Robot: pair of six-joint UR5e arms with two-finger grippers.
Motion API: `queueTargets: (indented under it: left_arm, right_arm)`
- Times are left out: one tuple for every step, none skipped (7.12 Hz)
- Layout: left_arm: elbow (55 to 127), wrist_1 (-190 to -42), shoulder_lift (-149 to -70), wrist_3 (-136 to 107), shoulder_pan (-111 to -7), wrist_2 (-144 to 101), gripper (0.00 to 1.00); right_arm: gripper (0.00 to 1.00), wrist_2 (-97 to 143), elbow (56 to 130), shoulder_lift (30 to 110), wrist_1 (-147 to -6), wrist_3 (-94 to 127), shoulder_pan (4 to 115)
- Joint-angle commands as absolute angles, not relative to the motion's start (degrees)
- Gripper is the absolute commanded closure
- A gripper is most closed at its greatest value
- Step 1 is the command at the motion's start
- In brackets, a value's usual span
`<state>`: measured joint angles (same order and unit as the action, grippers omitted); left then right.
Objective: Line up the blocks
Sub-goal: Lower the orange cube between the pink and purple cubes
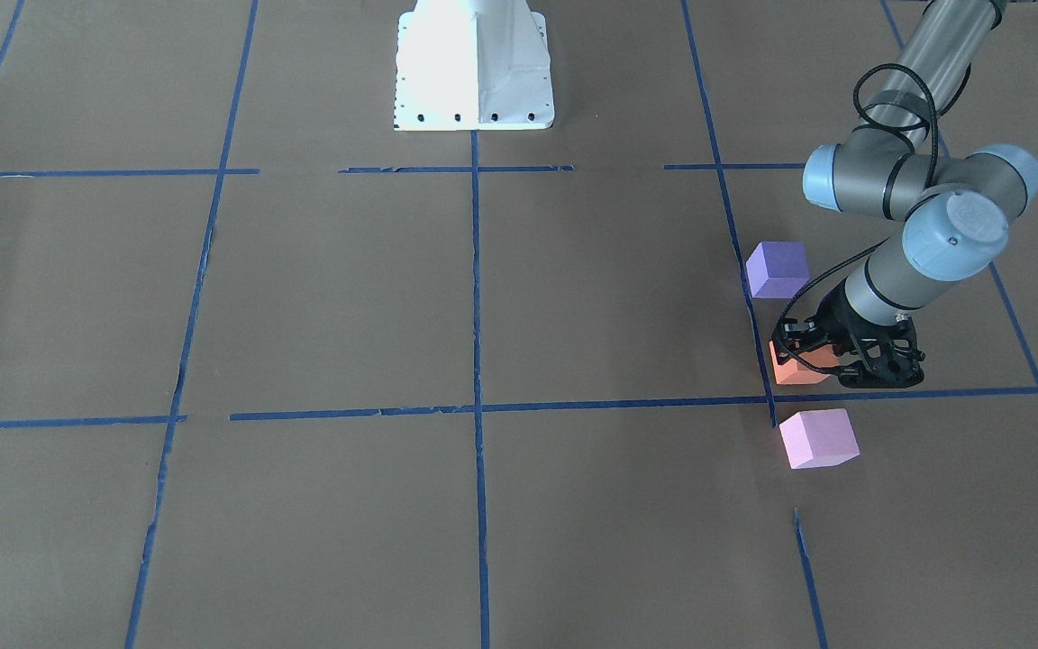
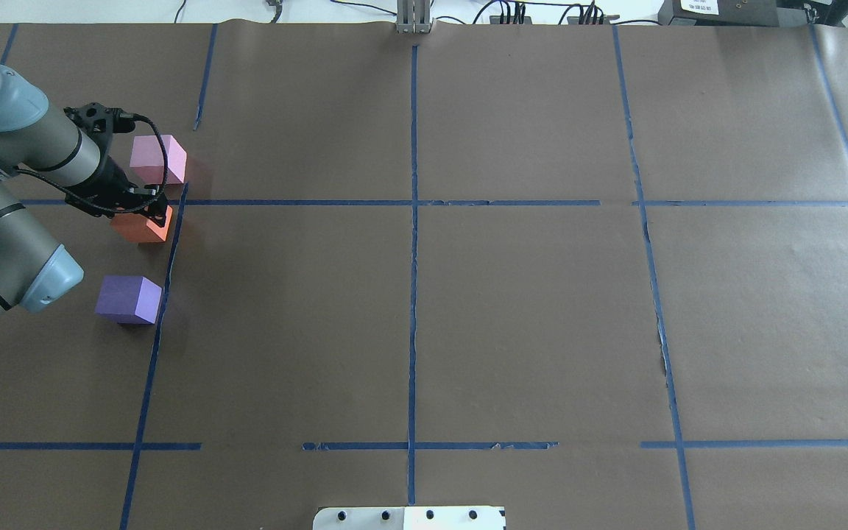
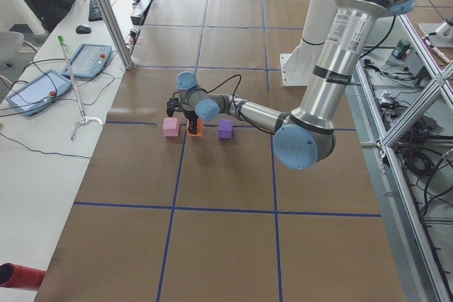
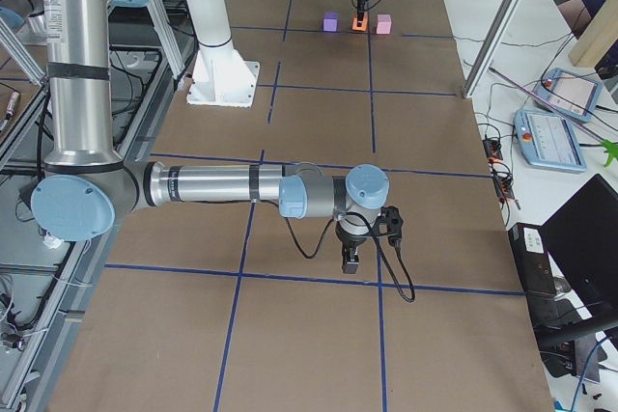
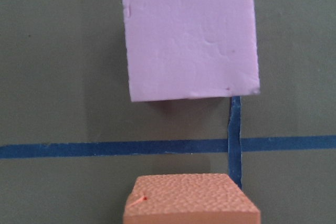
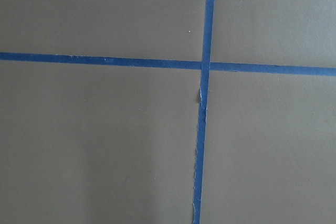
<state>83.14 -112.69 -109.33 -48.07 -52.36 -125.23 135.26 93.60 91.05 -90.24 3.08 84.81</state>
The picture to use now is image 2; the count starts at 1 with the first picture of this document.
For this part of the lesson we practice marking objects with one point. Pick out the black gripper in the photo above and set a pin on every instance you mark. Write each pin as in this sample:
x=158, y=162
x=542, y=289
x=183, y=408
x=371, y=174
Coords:
x=109, y=177

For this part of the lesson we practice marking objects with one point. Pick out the orange foam cube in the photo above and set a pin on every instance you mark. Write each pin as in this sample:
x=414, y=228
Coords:
x=138, y=229

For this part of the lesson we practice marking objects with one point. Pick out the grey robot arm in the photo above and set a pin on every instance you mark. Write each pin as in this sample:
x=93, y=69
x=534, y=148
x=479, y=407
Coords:
x=67, y=148

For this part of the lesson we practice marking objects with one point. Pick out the pink foam cube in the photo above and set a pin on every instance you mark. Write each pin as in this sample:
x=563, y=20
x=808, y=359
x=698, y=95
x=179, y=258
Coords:
x=148, y=159

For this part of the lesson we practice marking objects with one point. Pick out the purple foam cube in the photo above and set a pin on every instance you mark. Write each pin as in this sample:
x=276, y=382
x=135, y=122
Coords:
x=129, y=300

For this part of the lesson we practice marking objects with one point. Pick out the black equipment box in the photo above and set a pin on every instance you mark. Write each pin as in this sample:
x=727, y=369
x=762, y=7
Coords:
x=752, y=13

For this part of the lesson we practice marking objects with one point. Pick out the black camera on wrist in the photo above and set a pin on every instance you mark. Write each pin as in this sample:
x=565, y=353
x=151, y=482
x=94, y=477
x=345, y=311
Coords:
x=98, y=119

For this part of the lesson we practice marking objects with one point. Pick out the grey metal camera post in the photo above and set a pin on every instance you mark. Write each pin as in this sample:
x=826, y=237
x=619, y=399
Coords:
x=414, y=17

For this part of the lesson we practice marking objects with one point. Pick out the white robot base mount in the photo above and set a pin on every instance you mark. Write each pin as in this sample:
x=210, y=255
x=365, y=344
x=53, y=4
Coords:
x=411, y=517

